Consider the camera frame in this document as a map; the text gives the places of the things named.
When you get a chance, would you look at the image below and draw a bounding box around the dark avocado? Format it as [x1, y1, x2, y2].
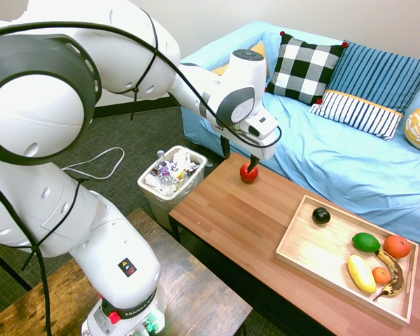
[311, 206, 332, 226]

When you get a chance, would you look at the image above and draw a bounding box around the white navy striped pillow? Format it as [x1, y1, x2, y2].
[308, 89, 404, 142]

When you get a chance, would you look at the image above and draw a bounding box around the light wooden tray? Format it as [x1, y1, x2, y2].
[274, 194, 420, 327]

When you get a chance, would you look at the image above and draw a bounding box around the reddish wooden coffee table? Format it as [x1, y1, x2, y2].
[167, 150, 420, 336]

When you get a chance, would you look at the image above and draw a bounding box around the white trash bin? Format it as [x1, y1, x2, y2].
[136, 145, 208, 232]

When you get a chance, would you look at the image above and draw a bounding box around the white power cord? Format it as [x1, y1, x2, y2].
[61, 146, 126, 181]

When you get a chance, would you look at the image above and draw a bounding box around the small orange fruit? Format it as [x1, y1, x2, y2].
[372, 266, 392, 285]

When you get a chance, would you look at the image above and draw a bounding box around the mustard yellow pillow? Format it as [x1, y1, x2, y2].
[211, 41, 269, 76]

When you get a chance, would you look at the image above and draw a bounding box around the blue striped pillow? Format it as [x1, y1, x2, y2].
[327, 41, 420, 115]

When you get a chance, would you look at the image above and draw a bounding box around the light blue sofa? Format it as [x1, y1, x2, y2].
[180, 20, 420, 253]

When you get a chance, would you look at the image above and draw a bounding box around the black white checkered pillow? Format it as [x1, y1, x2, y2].
[265, 30, 349, 105]

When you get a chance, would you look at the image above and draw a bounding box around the overripe spotted banana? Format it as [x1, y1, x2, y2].
[372, 248, 406, 302]

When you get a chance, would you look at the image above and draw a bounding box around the dark rustic wooden table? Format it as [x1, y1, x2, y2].
[0, 206, 253, 336]

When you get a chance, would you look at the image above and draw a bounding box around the large orange fruit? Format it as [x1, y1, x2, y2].
[383, 234, 412, 259]

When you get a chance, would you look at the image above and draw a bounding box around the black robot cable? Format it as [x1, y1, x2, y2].
[0, 20, 283, 336]

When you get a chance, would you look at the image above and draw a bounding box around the yellow mango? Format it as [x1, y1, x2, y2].
[346, 253, 377, 294]

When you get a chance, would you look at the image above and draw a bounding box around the green lime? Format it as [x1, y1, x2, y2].
[351, 232, 382, 253]

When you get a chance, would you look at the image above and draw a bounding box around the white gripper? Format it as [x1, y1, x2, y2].
[215, 107, 279, 174]

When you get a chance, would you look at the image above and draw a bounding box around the black tripod stand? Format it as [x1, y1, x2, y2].
[0, 241, 33, 292]

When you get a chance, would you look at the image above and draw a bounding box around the clear plastic bottle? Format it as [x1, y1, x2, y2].
[156, 150, 176, 187]

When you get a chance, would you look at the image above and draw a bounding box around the red apple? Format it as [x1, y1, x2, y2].
[239, 162, 260, 184]

